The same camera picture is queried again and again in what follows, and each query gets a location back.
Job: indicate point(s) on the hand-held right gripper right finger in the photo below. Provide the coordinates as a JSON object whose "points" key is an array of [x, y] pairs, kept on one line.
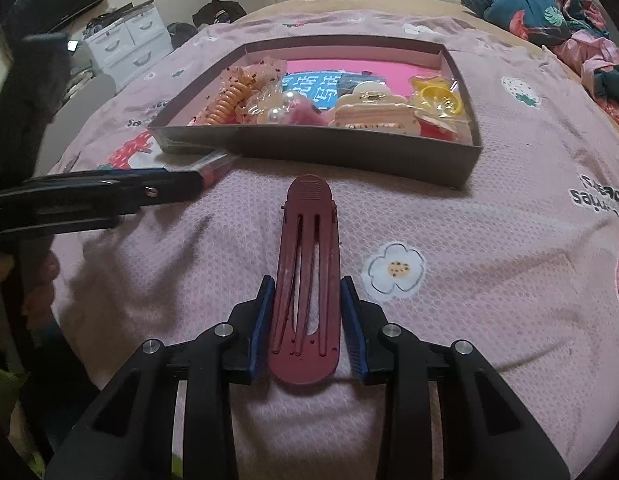
{"points": [[354, 330]]}

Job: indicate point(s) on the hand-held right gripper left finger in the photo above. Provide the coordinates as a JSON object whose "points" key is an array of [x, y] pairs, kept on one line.
{"points": [[259, 330]]}

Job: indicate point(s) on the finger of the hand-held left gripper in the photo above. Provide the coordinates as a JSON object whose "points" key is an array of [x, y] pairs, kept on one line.
{"points": [[139, 174], [164, 191]]}

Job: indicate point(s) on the dark red hair clip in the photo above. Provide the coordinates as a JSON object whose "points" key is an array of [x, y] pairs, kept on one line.
{"points": [[302, 310]]}

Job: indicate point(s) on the red item clear packet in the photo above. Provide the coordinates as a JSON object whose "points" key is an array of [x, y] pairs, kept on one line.
{"points": [[217, 162]]}

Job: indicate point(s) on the pink pompom hair clip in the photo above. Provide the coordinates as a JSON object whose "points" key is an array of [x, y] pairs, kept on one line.
{"points": [[304, 112]]}

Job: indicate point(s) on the brown cardboard box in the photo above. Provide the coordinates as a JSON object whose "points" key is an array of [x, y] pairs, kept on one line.
{"points": [[339, 155]]}

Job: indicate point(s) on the person's left hand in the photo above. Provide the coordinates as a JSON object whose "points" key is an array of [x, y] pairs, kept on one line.
{"points": [[41, 280]]}

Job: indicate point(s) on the white drawer cabinet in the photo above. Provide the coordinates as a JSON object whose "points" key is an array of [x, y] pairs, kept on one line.
{"points": [[134, 35]]}

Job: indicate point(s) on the pearl hair accessory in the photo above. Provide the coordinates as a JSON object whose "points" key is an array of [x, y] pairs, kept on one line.
{"points": [[277, 107]]}

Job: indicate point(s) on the beige dotted bow hair clip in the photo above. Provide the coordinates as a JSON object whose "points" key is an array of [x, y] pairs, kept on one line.
{"points": [[259, 72]]}

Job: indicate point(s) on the pink strawberry printed blanket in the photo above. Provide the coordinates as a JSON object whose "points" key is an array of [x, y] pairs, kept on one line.
{"points": [[489, 260]]}

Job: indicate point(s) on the person's green shirt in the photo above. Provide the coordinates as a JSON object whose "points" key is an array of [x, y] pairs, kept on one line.
{"points": [[4, 380]]}

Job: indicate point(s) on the dark clothes pile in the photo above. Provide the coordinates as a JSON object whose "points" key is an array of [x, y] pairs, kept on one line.
{"points": [[219, 10]]}

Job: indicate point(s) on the pink book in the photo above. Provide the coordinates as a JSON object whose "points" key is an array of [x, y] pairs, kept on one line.
{"points": [[329, 67]]}

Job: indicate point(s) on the red hair accessory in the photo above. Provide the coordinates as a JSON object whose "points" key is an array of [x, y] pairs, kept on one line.
{"points": [[437, 129]]}

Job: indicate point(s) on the cream hair claw clip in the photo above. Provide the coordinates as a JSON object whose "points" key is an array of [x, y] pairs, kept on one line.
{"points": [[372, 110]]}

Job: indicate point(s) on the yellow rings clear packet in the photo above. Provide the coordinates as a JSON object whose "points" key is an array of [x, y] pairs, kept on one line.
{"points": [[439, 97]]}

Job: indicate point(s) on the pink floral clothing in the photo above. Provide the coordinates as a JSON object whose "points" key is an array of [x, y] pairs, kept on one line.
{"points": [[599, 60]]}

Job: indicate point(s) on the teal floral quilt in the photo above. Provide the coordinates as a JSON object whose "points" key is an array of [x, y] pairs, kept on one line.
{"points": [[534, 5]]}

